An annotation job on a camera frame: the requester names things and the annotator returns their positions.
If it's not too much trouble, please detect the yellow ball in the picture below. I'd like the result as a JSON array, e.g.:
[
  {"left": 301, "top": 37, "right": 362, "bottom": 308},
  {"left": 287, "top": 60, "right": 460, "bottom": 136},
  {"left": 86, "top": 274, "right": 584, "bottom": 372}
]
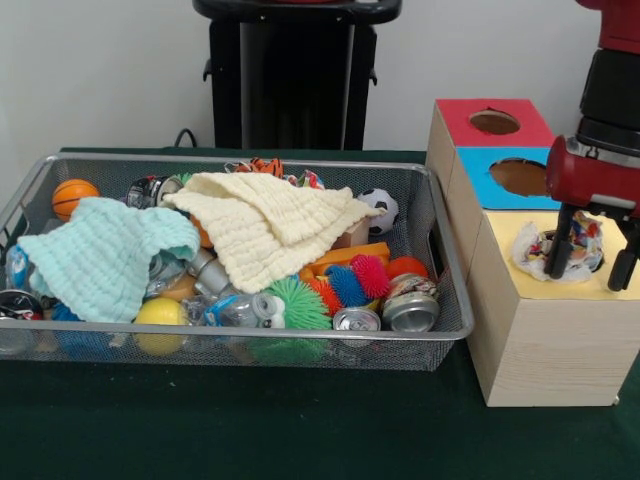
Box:
[{"left": 133, "top": 298, "right": 190, "bottom": 357}]

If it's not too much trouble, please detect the crushed silver can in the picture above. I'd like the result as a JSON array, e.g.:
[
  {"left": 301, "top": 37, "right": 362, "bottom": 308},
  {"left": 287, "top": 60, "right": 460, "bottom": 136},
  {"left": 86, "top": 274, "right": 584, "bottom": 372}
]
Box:
[{"left": 381, "top": 273, "right": 441, "bottom": 334}]

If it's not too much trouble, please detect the small orange basketball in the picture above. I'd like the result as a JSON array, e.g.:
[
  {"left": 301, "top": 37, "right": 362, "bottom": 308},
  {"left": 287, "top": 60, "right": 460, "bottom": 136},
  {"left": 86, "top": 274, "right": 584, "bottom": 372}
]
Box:
[{"left": 51, "top": 178, "right": 101, "bottom": 223}]

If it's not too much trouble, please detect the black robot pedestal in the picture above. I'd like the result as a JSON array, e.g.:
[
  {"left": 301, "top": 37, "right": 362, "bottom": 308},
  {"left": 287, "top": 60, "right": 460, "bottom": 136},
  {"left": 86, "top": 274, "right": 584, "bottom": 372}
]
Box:
[{"left": 192, "top": 0, "right": 404, "bottom": 151}]

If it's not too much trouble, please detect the pink blue red spiky toy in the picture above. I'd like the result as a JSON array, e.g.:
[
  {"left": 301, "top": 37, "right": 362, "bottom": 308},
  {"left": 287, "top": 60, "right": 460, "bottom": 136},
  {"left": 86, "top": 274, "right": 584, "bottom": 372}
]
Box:
[{"left": 307, "top": 253, "right": 391, "bottom": 317}]

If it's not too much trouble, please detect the small soccer ball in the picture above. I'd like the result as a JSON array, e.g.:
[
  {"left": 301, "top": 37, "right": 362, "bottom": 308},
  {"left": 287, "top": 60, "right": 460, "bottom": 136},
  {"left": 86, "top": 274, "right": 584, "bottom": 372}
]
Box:
[{"left": 357, "top": 188, "right": 400, "bottom": 236}]

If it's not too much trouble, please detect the green spiky ball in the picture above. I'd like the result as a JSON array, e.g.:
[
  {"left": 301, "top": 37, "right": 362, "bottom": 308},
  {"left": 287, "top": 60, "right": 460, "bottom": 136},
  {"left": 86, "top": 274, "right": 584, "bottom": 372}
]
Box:
[{"left": 252, "top": 277, "right": 335, "bottom": 367}]

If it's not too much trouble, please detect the wooden box with three holes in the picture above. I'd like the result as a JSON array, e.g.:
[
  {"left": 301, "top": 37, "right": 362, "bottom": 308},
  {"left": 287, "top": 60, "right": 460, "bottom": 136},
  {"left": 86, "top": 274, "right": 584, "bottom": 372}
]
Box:
[{"left": 425, "top": 98, "right": 640, "bottom": 408}]

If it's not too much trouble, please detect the red ball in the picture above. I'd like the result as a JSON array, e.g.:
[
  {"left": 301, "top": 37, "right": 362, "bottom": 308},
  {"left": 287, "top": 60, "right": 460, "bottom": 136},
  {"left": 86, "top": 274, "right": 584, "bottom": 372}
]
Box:
[{"left": 384, "top": 256, "right": 430, "bottom": 282}]

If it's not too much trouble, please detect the cream knitted cloth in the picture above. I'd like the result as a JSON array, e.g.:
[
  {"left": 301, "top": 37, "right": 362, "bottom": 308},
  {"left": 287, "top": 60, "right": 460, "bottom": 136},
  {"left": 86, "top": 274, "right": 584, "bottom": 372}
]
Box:
[{"left": 162, "top": 171, "right": 384, "bottom": 295}]

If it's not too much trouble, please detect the silver mesh bin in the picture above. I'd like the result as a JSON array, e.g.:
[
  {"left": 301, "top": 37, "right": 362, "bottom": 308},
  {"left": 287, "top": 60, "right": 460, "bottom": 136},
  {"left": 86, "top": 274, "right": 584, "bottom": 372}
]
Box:
[{"left": 0, "top": 153, "right": 475, "bottom": 374}]

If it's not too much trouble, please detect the orange toy block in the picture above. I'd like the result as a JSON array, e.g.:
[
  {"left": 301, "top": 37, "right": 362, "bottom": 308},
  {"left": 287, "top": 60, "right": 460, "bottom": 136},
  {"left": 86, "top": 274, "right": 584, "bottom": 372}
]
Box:
[{"left": 298, "top": 241, "right": 392, "bottom": 281}]

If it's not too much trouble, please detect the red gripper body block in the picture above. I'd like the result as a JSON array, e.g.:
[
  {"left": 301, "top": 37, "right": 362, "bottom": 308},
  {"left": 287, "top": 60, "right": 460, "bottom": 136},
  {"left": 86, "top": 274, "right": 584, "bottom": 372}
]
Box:
[{"left": 545, "top": 134, "right": 640, "bottom": 221}]

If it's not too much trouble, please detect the tiger striped toy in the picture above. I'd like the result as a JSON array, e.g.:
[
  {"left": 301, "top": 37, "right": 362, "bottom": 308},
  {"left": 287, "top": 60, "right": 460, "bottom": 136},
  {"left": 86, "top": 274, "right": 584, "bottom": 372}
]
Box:
[{"left": 233, "top": 157, "right": 286, "bottom": 180}]

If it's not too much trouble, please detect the colourful patterned white cloth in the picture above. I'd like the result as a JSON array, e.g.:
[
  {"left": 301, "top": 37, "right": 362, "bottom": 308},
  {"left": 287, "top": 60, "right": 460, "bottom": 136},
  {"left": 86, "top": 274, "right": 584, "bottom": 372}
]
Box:
[{"left": 509, "top": 209, "right": 606, "bottom": 284}]

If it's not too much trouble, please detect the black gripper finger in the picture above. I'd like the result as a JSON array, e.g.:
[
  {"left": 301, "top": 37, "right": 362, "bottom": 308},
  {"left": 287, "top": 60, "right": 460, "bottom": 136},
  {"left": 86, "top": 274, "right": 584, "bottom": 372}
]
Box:
[
  {"left": 543, "top": 202, "right": 577, "bottom": 280},
  {"left": 606, "top": 217, "right": 640, "bottom": 293}
]

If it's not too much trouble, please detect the dark green tablecloth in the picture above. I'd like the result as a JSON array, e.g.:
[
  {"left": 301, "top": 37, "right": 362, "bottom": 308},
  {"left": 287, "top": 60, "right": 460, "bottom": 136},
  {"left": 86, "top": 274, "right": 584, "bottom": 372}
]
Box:
[{"left": 0, "top": 146, "right": 640, "bottom": 480}]

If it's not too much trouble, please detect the mint knitted cloth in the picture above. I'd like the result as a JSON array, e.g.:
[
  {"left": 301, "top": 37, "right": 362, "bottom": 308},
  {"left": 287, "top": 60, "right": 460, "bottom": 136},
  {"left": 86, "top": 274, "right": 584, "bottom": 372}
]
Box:
[{"left": 17, "top": 196, "right": 201, "bottom": 324}]

